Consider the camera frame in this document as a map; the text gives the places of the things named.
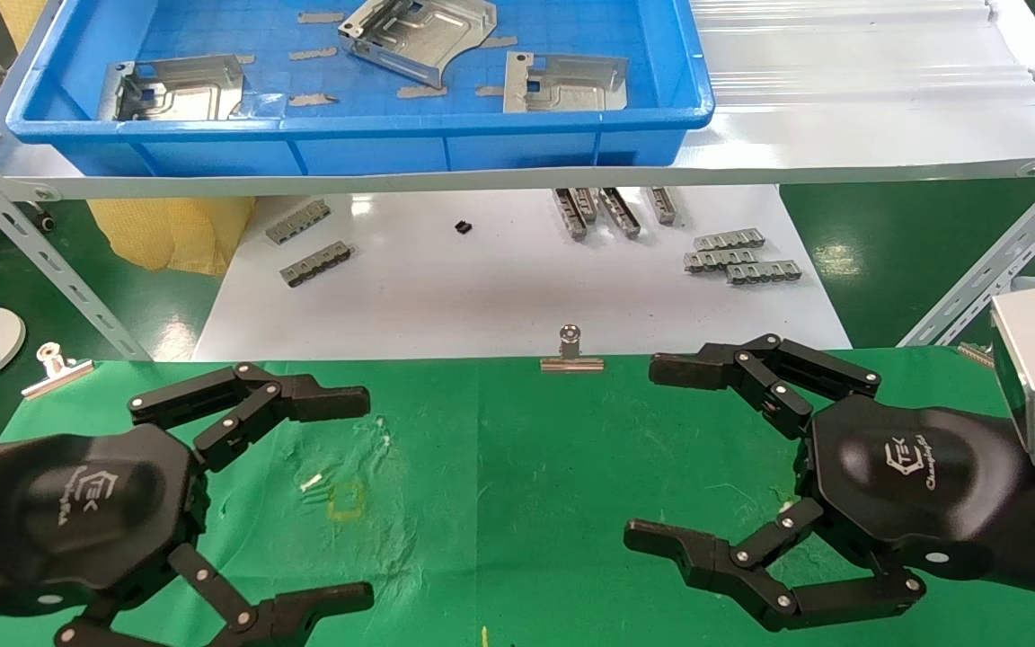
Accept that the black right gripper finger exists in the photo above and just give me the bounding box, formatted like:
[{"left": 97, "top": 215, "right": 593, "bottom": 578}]
[
  {"left": 623, "top": 497, "right": 927, "bottom": 632},
  {"left": 650, "top": 334, "right": 882, "bottom": 441}
]

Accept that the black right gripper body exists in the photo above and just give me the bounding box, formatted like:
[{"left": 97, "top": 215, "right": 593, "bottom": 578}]
[{"left": 796, "top": 394, "right": 1028, "bottom": 581}]

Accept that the clear corrugated plastic sheet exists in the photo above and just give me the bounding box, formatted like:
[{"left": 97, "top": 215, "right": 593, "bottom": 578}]
[{"left": 688, "top": 0, "right": 1035, "bottom": 111}]

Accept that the green table cloth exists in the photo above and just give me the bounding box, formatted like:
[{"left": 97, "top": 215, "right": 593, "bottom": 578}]
[{"left": 0, "top": 349, "right": 1035, "bottom": 647}]

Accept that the white metal shelf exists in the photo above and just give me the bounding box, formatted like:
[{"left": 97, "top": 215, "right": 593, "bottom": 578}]
[{"left": 0, "top": 0, "right": 1035, "bottom": 201}]

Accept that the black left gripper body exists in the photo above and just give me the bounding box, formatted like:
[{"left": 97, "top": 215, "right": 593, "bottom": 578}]
[{"left": 0, "top": 424, "right": 210, "bottom": 623}]

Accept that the silver binder clip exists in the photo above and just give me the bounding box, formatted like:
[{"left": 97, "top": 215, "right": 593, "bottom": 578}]
[
  {"left": 540, "top": 323, "right": 606, "bottom": 374},
  {"left": 22, "top": 342, "right": 94, "bottom": 399}
]

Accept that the blue plastic bin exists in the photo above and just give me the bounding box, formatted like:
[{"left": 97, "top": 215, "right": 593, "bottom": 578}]
[{"left": 5, "top": 0, "right": 716, "bottom": 178}]

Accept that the perforated white angle strut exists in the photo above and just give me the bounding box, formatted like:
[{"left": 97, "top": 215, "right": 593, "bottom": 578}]
[
  {"left": 0, "top": 135, "right": 155, "bottom": 362},
  {"left": 897, "top": 148, "right": 1035, "bottom": 350}
]

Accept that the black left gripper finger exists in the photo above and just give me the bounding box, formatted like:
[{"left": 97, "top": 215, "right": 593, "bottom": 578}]
[
  {"left": 128, "top": 363, "right": 371, "bottom": 473},
  {"left": 55, "top": 544, "right": 375, "bottom": 647}
]

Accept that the stamped sheet metal part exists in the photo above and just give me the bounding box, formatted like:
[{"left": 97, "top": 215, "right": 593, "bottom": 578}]
[
  {"left": 338, "top": 0, "right": 498, "bottom": 89},
  {"left": 97, "top": 54, "right": 249, "bottom": 122},
  {"left": 503, "top": 51, "right": 630, "bottom": 114}
]

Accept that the yellow woven bag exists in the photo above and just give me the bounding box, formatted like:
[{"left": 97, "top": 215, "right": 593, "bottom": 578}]
[{"left": 86, "top": 196, "right": 256, "bottom": 277}]

